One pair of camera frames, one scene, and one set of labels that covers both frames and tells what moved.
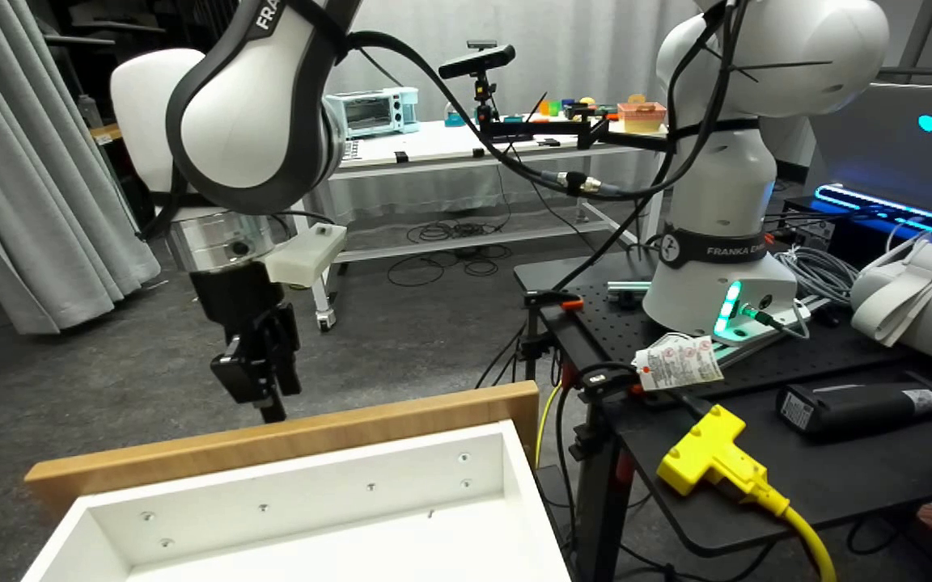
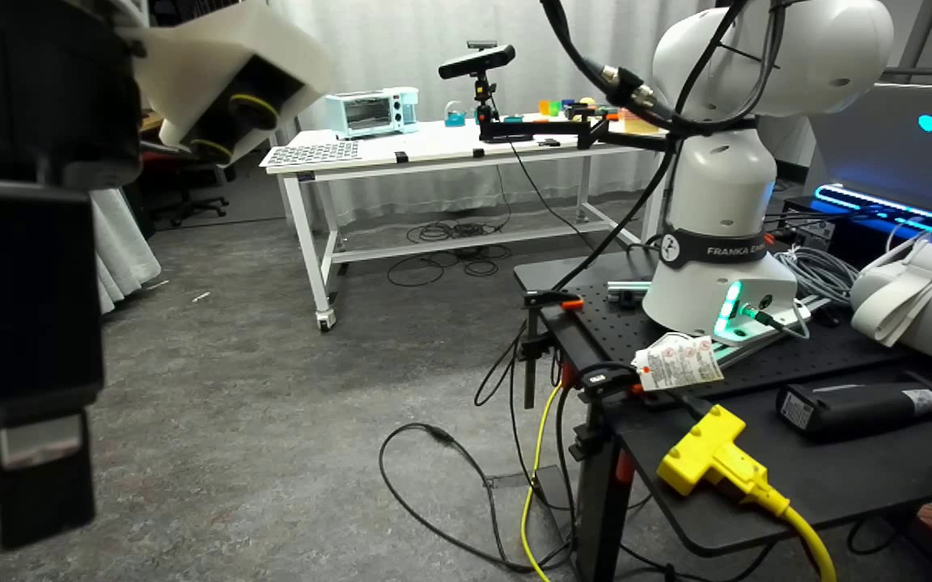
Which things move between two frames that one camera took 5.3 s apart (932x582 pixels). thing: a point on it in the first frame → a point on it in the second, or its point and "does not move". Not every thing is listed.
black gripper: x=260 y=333 → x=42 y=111
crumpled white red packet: x=676 y=363 does not move
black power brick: x=835 y=410 does not move
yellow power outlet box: x=712 y=452 does not move
